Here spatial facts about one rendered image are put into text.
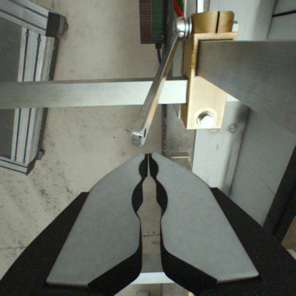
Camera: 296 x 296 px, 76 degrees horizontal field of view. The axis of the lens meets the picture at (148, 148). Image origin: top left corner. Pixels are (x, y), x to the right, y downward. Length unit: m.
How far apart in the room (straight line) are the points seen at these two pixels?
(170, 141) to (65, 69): 0.86
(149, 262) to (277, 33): 0.51
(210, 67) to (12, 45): 0.94
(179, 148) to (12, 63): 0.84
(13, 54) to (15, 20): 0.13
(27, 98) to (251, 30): 0.47
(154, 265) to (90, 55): 1.02
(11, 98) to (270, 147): 0.50
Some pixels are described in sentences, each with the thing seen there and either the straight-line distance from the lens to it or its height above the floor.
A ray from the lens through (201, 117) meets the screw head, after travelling 0.26.
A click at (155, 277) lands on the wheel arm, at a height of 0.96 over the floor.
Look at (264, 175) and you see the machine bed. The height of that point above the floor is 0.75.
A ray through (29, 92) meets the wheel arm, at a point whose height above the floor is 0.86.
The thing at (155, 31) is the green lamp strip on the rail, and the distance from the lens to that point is 0.41.
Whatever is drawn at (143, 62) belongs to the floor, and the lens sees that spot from 1.12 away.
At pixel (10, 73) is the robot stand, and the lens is 1.09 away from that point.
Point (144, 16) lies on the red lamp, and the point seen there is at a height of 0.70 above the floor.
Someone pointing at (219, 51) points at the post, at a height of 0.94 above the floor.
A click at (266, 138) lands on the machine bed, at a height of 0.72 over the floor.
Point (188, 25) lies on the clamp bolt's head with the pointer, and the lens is 0.26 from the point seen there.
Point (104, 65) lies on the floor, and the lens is 1.14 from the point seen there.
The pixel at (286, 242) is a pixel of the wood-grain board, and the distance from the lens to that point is 0.50.
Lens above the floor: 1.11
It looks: 61 degrees down
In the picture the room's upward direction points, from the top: 178 degrees clockwise
